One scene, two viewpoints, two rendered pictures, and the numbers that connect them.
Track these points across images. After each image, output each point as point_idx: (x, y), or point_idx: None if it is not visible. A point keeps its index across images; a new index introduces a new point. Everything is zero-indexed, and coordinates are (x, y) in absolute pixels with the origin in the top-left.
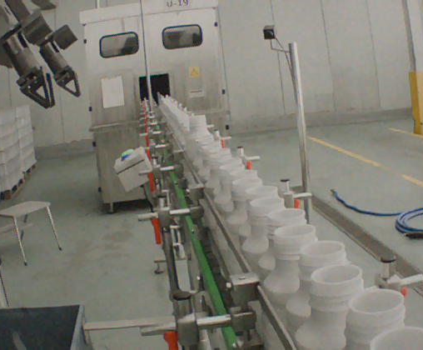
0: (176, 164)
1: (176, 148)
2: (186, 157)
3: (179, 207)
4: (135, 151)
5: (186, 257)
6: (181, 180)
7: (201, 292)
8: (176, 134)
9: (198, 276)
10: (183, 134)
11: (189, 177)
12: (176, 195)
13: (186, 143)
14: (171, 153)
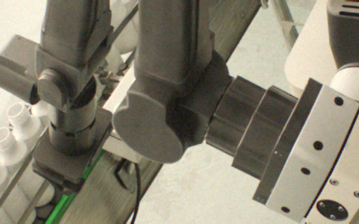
0: (106, 74)
1: (3, 216)
2: (122, 21)
3: (103, 172)
4: (114, 107)
5: (144, 187)
6: (113, 83)
7: (230, 10)
8: None
9: (223, 5)
10: (18, 142)
11: (133, 34)
12: (79, 198)
13: (118, 3)
14: (101, 66)
